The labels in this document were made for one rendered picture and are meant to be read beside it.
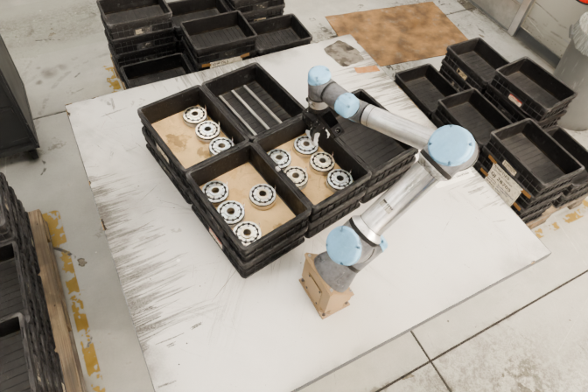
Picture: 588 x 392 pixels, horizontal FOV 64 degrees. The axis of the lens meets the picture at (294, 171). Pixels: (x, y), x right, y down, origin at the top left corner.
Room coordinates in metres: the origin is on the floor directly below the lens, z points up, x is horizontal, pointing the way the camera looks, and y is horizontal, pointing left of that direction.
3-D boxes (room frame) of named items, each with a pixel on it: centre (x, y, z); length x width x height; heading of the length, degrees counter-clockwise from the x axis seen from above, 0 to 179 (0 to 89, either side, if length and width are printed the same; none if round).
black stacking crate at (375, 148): (1.42, -0.28, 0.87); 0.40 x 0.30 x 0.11; 43
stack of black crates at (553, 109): (2.33, -1.36, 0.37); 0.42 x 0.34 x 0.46; 33
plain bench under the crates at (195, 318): (1.30, 0.01, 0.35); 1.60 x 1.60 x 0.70; 33
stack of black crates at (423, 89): (2.43, -0.80, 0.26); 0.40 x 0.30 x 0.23; 34
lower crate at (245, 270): (1.01, 0.16, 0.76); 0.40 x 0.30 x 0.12; 43
